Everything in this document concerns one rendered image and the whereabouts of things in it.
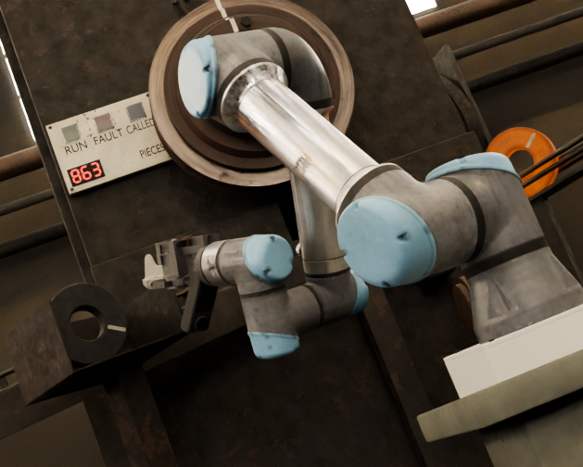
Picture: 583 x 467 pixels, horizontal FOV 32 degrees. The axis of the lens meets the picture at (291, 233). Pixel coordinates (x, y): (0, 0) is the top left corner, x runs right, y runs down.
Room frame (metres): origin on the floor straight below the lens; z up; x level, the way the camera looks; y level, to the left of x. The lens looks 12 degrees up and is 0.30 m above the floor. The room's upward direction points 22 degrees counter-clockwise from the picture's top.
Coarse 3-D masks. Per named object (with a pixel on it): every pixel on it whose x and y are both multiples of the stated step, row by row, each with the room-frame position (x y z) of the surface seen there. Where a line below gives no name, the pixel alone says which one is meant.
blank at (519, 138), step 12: (504, 132) 2.10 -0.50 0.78; (516, 132) 2.09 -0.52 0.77; (528, 132) 2.08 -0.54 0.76; (492, 144) 2.11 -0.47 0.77; (504, 144) 2.10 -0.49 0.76; (516, 144) 2.09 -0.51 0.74; (528, 144) 2.08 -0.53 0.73; (540, 144) 2.07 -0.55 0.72; (552, 144) 2.09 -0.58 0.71; (540, 156) 2.08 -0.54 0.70; (540, 168) 2.08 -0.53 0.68; (540, 180) 2.09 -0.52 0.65; (552, 180) 2.09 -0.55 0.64; (528, 192) 2.10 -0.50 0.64
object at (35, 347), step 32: (160, 288) 1.93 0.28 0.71; (32, 320) 1.78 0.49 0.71; (96, 320) 2.01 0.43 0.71; (128, 320) 2.03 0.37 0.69; (160, 320) 1.96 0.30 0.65; (32, 352) 1.81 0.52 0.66; (64, 352) 1.73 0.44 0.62; (128, 352) 1.81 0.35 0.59; (32, 384) 1.83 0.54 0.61; (64, 384) 1.82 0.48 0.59; (96, 384) 1.98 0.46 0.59; (128, 384) 1.87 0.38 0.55; (128, 416) 1.87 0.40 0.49; (128, 448) 1.90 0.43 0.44; (160, 448) 1.89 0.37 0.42
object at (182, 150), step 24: (240, 0) 2.19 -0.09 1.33; (264, 0) 2.20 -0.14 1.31; (192, 24) 2.17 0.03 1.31; (312, 24) 2.21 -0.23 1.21; (168, 48) 2.16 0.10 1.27; (336, 48) 2.22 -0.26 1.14; (168, 120) 2.15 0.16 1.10; (336, 120) 2.21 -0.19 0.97; (168, 144) 2.15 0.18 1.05; (192, 168) 2.16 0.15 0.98; (216, 168) 2.16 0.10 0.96
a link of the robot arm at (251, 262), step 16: (240, 240) 1.55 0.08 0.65; (256, 240) 1.52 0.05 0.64; (272, 240) 1.52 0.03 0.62; (224, 256) 1.56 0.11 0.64; (240, 256) 1.53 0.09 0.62; (256, 256) 1.51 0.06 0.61; (272, 256) 1.52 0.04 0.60; (288, 256) 1.54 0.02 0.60; (224, 272) 1.57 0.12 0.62; (240, 272) 1.54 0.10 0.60; (256, 272) 1.52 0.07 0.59; (272, 272) 1.52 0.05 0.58; (288, 272) 1.54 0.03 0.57; (240, 288) 1.56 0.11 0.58; (256, 288) 1.54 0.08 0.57
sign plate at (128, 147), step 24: (144, 96) 2.28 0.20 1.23; (72, 120) 2.25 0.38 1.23; (120, 120) 2.27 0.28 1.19; (144, 120) 2.28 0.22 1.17; (72, 144) 2.25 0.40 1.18; (96, 144) 2.26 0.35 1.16; (120, 144) 2.27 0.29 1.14; (144, 144) 2.27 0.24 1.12; (72, 168) 2.24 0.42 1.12; (96, 168) 2.25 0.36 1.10; (120, 168) 2.26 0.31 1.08; (144, 168) 2.27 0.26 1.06; (72, 192) 2.24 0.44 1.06
